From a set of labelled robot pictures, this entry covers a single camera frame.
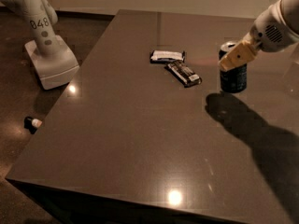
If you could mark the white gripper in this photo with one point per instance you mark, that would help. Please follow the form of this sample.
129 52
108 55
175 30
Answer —
267 37

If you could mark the blue pepsi can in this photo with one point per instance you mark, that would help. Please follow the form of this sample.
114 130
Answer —
233 81

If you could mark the white robot base numbered 048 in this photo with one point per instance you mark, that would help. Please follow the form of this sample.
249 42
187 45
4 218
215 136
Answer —
54 62

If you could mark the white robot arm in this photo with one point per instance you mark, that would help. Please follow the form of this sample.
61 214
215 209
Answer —
274 30

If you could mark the black snack bar wrapper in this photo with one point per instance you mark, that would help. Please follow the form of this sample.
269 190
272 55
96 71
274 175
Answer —
183 73

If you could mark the white snack bar wrapper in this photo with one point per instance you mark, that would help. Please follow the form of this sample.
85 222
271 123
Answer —
164 56

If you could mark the small black white floor object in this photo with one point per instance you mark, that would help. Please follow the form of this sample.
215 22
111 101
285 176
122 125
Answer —
32 124

